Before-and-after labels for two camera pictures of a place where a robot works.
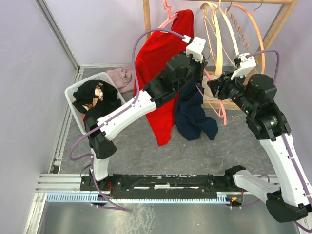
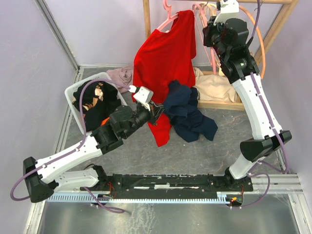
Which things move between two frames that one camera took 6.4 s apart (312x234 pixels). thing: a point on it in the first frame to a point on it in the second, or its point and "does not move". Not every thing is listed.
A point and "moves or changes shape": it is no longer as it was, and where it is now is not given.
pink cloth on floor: (123, 77) does not move
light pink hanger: (223, 112) to (210, 49)
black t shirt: (95, 98) does not move
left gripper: (201, 66) to (155, 112)
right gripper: (219, 87) to (209, 29)
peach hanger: (258, 29) does not move
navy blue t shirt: (189, 111) moves or changes shape
